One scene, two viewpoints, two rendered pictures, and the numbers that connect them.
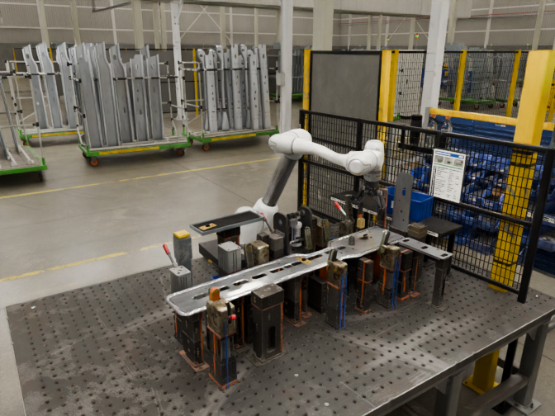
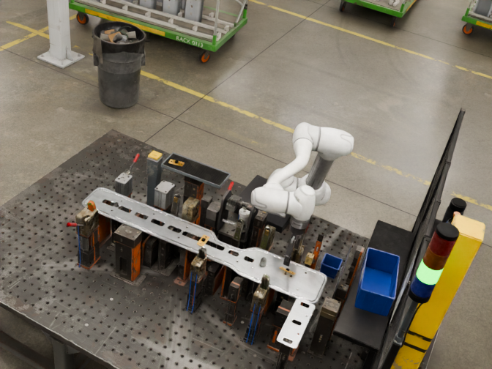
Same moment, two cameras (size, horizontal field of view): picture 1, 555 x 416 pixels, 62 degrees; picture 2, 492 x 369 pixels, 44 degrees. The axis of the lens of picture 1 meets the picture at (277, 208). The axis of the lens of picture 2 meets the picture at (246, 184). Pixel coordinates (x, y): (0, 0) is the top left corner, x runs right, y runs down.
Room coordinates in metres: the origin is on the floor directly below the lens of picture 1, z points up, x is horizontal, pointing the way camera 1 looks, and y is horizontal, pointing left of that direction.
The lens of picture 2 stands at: (0.91, -2.13, 3.19)
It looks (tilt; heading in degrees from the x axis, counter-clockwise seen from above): 38 degrees down; 55
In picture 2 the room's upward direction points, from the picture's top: 9 degrees clockwise
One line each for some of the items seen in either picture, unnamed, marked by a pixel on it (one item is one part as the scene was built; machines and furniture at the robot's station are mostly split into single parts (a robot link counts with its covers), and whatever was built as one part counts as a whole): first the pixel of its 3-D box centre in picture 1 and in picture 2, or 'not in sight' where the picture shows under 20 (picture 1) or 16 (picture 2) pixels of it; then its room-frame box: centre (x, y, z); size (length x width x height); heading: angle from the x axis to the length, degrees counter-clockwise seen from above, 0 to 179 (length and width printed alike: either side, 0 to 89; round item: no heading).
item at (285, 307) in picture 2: (400, 273); (280, 326); (2.27, -0.67, 0.84); 0.11 x 0.10 x 0.28; 38
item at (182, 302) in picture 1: (301, 262); (199, 240); (2.07, -0.12, 1.00); 1.38 x 0.22 x 0.02; 128
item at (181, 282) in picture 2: (291, 293); (187, 256); (2.03, -0.07, 0.84); 0.17 x 0.06 x 0.29; 38
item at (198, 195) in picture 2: (229, 262); (192, 201); (2.21, 0.25, 0.92); 0.10 x 0.08 x 0.45; 128
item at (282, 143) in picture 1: (283, 144); (304, 136); (2.69, -0.04, 1.47); 0.18 x 0.14 x 0.13; 57
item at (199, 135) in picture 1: (230, 103); not in sight; (10.16, 1.04, 0.88); 1.91 x 1.01 x 1.76; 126
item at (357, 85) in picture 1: (339, 148); not in sight; (4.81, -0.66, 1.00); 1.34 x 0.14 x 2.00; 34
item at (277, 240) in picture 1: (274, 268); (211, 232); (2.22, 0.01, 0.89); 0.13 x 0.11 x 0.38; 38
